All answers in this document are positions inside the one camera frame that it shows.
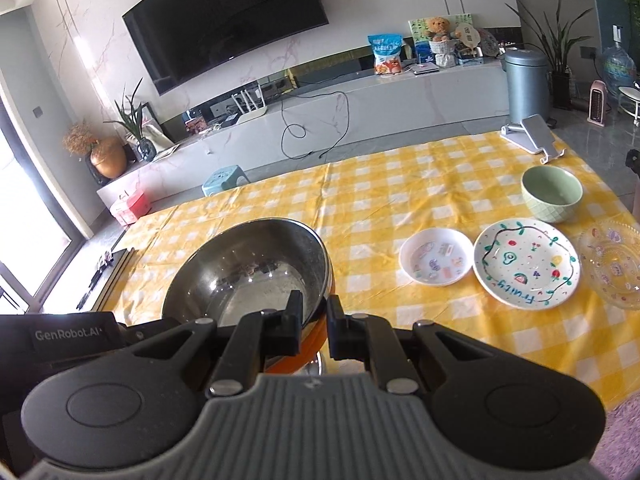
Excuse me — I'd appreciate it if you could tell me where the small white sticker plate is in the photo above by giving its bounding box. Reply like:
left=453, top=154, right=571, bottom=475
left=399, top=227, right=475, bottom=287

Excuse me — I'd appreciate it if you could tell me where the blue plastic stool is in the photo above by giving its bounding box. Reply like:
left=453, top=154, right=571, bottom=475
left=201, top=165, right=249, bottom=198

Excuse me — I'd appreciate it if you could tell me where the tall plant in black pot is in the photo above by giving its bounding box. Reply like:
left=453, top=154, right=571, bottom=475
left=505, top=0, right=596, bottom=111

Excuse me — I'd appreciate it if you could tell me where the black power cable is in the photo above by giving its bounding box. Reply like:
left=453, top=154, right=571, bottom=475
left=279, top=91, right=351, bottom=161

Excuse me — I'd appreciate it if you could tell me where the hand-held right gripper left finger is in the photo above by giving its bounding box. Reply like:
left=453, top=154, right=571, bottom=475
left=119, top=290, right=305, bottom=397

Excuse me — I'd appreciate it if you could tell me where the black flat television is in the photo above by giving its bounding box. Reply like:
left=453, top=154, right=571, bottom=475
left=122, top=0, right=330, bottom=96

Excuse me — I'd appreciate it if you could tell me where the white wifi router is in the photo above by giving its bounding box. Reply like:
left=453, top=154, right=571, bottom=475
left=232, top=87, right=268, bottom=123

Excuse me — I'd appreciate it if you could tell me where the brown teddy bear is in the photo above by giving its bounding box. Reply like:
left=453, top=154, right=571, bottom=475
left=425, top=16, right=451, bottom=41

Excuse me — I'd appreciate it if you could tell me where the blue snack bag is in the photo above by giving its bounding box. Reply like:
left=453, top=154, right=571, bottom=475
left=367, top=34, right=405, bottom=76

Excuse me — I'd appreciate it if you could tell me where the patterned decorative plate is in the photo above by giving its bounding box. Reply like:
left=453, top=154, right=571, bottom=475
left=472, top=27, right=501, bottom=58

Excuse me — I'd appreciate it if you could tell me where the white phone stand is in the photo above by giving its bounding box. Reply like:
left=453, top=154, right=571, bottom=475
left=501, top=114, right=567, bottom=165

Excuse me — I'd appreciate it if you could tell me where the gold round vase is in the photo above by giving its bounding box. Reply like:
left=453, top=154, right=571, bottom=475
left=90, top=136, right=128, bottom=180

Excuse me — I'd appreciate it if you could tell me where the grey metal trash can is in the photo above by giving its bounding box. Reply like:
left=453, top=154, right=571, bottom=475
left=502, top=49, right=551, bottom=131

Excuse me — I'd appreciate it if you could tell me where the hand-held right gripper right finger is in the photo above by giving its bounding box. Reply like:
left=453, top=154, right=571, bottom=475
left=326, top=294, right=507, bottom=396

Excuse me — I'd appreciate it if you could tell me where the clear glass beaded plate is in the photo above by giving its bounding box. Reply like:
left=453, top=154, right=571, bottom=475
left=577, top=219, right=640, bottom=310

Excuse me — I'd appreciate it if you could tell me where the green plant in dark vase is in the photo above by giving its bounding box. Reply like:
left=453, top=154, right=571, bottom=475
left=102, top=77, right=161, bottom=162

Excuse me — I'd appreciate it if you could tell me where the dried flower bunch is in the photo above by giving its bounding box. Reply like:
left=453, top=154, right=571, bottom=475
left=62, top=122, right=101, bottom=157

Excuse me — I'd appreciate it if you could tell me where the round paper hand fan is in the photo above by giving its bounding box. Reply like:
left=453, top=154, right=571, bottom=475
left=452, top=21, right=478, bottom=52

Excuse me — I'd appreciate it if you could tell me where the green picture card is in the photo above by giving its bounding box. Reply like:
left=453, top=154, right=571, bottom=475
left=409, top=12, right=473, bottom=43

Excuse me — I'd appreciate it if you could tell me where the purple rug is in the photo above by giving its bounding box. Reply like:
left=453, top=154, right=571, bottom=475
left=595, top=390, right=640, bottom=480

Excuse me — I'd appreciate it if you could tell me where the yellow checkered tablecloth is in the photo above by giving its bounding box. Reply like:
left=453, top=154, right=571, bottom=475
left=102, top=130, right=640, bottom=411

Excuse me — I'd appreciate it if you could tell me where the steel bowl orange teal exterior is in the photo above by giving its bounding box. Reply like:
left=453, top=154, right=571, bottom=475
left=161, top=217, right=335, bottom=375

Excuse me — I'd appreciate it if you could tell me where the light green ceramic bowl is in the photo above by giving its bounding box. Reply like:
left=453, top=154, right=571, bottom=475
left=520, top=166, right=584, bottom=224

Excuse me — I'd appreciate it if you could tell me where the dark flat board stack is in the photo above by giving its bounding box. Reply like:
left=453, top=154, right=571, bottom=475
left=75, top=246, right=137, bottom=313

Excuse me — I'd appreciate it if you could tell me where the white painted fruit plate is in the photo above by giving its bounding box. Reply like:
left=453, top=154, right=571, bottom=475
left=473, top=219, right=582, bottom=312

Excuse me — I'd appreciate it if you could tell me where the white round side stand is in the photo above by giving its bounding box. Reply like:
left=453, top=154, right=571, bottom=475
left=617, top=82, right=640, bottom=128

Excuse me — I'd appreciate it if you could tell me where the large blue water bottle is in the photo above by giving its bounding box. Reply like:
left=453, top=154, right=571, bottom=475
left=600, top=25, right=637, bottom=98

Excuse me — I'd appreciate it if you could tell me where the red cardboard box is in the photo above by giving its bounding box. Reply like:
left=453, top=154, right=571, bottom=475
left=110, top=189, right=152, bottom=226

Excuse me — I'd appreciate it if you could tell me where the glass sliding door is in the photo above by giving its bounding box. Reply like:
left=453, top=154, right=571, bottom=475
left=0, top=97, right=87, bottom=313

